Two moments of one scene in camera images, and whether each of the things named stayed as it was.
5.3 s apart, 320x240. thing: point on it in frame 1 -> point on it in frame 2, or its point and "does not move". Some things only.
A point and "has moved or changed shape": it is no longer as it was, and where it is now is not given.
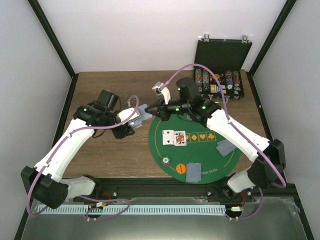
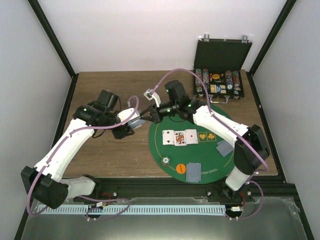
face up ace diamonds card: [143, 115] has moved or changed shape
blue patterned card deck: [132, 124] does not move
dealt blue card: [193, 172] does not move
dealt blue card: [225, 147] does not move
